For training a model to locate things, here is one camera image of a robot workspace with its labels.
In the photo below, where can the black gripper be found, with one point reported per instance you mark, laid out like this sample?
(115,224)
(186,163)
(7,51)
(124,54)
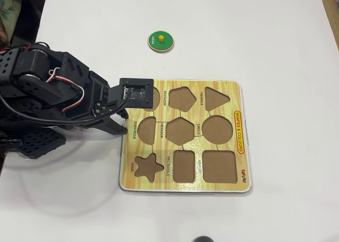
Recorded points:
(98,109)

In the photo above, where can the green round puzzle piece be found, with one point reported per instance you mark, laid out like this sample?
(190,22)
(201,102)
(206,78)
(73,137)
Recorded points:
(165,44)

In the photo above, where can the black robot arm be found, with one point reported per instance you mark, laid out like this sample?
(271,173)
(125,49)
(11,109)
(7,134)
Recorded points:
(29,64)

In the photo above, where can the wooden shape puzzle board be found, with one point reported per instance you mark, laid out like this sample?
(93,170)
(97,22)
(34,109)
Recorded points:
(164,146)

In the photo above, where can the dark round object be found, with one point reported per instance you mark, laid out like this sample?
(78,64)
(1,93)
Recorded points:
(202,240)

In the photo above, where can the floral patterned cloth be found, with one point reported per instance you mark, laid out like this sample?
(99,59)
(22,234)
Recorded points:
(6,11)

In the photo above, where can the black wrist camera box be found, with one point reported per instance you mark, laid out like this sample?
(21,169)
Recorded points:
(136,83)

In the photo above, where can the black waffle base plate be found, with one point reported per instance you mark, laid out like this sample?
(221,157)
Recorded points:
(59,140)

